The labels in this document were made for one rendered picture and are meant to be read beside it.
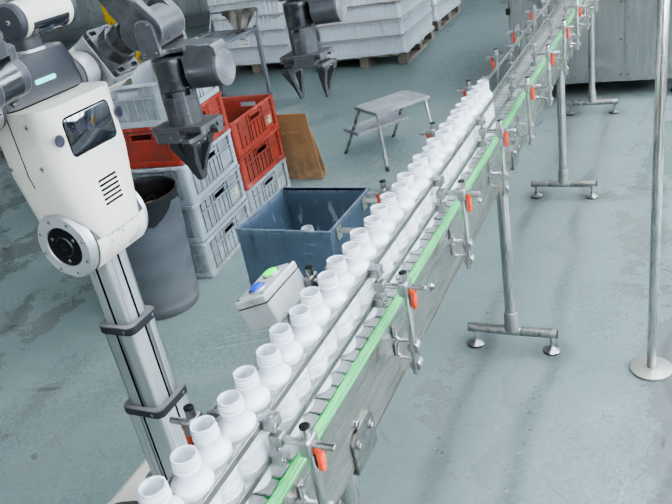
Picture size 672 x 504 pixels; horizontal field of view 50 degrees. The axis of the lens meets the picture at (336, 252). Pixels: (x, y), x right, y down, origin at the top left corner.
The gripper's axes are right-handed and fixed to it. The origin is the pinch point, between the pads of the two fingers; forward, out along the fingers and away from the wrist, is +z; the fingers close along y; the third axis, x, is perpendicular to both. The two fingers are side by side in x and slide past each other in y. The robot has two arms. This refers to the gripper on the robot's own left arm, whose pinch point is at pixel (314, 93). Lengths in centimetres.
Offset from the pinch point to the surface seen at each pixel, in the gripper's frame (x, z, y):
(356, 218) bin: -40, 50, 16
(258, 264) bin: -21, 56, 42
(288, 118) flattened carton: -272, 89, 169
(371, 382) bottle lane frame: 37, 48, -19
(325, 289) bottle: 38.6, 25.7, -14.6
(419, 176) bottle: -15.4, 26.4, -15.3
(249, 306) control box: 38.6, 30.6, 3.1
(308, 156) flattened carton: -279, 120, 164
